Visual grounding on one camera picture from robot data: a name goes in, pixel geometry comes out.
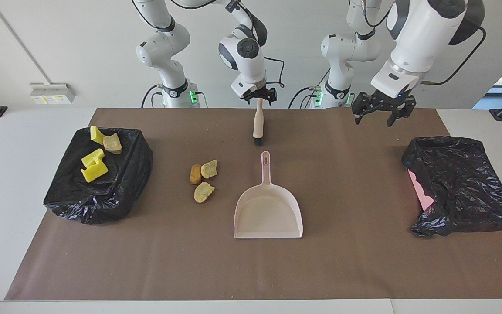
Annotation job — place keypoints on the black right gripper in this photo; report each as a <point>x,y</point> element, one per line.
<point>259,93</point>

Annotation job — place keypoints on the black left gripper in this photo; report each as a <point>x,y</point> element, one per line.
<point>384,102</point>

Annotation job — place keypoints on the beige hand brush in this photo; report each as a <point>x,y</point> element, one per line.
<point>259,124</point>

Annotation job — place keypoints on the pale green dumpling toy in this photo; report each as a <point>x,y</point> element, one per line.
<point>209,169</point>
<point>204,192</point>

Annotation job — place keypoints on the brown nugget toy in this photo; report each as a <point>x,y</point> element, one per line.
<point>195,174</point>

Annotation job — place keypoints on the beige plastic dustpan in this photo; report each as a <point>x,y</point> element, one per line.
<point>268,218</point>

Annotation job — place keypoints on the striped croissant toy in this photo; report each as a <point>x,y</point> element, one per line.
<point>112,144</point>

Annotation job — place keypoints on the notched yellow sponge piece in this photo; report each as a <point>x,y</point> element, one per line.
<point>93,158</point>

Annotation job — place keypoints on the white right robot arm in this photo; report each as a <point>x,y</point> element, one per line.
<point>164,48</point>

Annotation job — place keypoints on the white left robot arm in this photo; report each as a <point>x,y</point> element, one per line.
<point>421,35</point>

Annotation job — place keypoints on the pink plastic bin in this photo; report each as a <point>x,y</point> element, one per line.
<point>421,192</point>

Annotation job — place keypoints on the black bag on pink bin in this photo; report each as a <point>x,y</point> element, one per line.
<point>464,187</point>

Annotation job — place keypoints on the black bag lined bin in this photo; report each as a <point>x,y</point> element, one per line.
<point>98,200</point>

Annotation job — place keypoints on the brown table mat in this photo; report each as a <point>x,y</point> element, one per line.
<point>364,270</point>

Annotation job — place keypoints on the white wall socket box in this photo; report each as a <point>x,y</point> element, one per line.
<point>52,93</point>

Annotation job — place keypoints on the grey wall conduit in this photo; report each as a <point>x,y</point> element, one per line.
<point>20,42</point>

